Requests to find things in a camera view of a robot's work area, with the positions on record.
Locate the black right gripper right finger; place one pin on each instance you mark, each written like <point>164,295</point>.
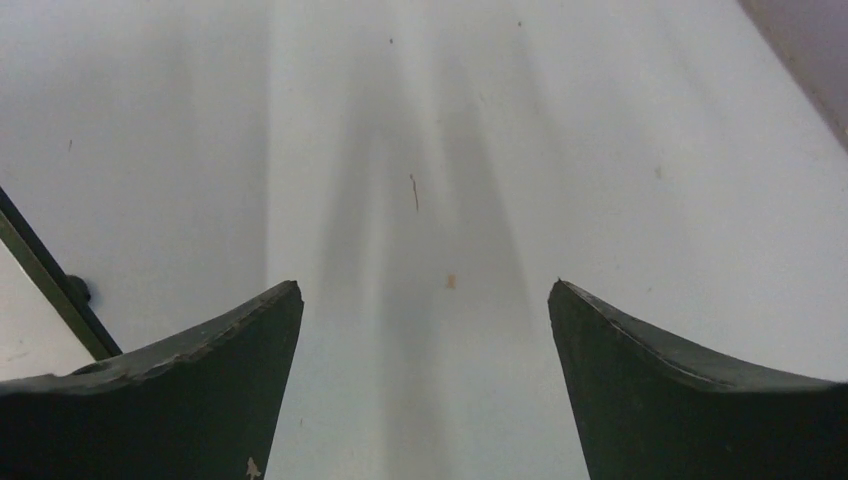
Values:
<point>649,404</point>

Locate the small black framed whiteboard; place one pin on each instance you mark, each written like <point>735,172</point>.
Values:
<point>46,329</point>

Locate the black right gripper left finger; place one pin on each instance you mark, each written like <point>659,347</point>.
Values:
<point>200,404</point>

